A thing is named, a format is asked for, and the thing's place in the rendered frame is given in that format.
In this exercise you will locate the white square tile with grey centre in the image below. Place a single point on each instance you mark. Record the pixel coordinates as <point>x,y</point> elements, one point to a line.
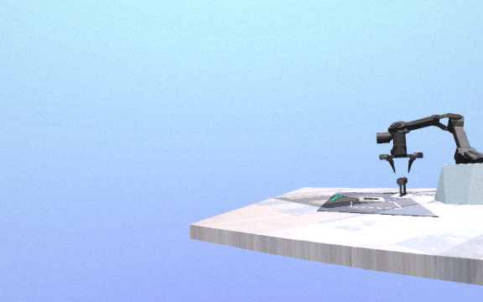
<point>379,199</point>

